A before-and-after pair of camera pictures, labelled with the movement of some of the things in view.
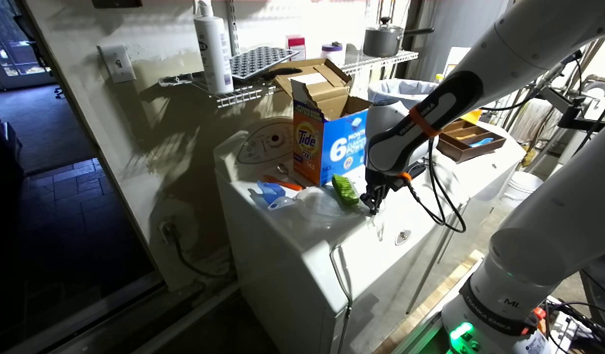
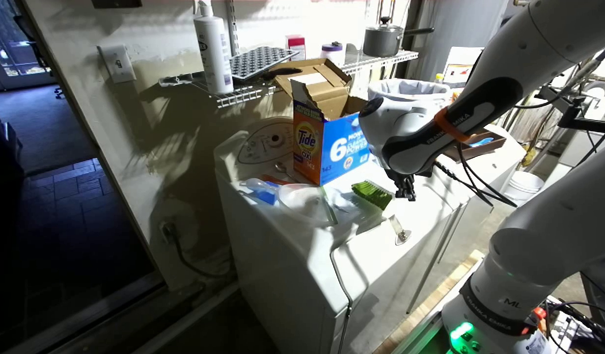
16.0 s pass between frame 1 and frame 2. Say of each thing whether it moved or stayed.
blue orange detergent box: stayed
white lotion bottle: stayed
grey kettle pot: stayed
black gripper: moved
